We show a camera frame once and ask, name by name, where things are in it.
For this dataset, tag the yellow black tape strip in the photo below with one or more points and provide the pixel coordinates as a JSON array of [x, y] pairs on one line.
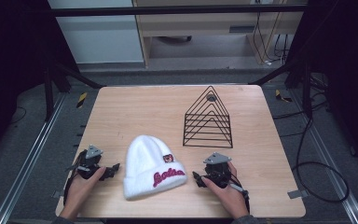
[[81, 100], [279, 95]]

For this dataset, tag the person's left hand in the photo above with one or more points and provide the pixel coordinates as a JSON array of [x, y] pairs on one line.
[[79, 193]]

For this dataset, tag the grey round table grommet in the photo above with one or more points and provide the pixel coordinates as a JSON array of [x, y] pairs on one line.
[[211, 98]]

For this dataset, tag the black frame leg strut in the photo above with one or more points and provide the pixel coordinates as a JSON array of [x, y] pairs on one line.
[[306, 93], [49, 93]]

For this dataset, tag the dark curtain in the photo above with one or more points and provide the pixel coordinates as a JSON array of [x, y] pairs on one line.
[[12, 62], [348, 62]]

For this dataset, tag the light wooden desk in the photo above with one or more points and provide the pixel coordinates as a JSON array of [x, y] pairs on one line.
[[199, 23]]

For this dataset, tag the white knit beanie hat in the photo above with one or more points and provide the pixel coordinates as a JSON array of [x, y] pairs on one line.
[[146, 168]]

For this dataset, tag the aluminium floor rail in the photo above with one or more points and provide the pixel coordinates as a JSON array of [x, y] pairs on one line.
[[332, 174], [28, 155]]

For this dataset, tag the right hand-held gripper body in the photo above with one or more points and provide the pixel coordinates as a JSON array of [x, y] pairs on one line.
[[218, 172]]

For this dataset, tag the white cabinet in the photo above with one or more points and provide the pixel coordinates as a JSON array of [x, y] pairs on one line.
[[99, 40]]

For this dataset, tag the black horizontal frame bar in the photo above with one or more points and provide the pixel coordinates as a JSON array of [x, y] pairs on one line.
[[167, 10]]

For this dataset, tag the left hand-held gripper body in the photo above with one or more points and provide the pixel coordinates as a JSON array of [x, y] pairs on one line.
[[88, 161]]

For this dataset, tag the grey metal table bracket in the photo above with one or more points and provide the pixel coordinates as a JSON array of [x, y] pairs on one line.
[[297, 194], [57, 194]]

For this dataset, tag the person's right hand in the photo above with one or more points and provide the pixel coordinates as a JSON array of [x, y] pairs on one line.
[[231, 199]]

